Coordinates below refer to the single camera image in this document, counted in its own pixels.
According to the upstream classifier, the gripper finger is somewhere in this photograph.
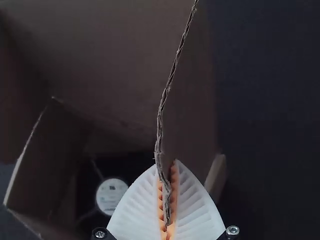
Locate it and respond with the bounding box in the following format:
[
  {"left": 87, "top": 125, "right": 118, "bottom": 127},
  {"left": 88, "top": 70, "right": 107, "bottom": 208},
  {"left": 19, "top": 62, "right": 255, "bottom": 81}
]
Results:
[
  {"left": 91, "top": 166, "right": 166, "bottom": 240},
  {"left": 169, "top": 158, "right": 241, "bottom": 240}
]

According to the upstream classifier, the black square fan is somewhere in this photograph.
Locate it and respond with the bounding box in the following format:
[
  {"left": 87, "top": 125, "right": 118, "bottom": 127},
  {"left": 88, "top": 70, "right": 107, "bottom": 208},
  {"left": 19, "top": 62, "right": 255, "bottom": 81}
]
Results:
[{"left": 75, "top": 151, "right": 156, "bottom": 226}]

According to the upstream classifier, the cardboard box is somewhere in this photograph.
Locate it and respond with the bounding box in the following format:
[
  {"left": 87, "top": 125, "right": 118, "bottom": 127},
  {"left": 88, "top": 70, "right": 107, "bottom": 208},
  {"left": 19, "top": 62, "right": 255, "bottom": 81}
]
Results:
[{"left": 0, "top": 0, "right": 227, "bottom": 239}]

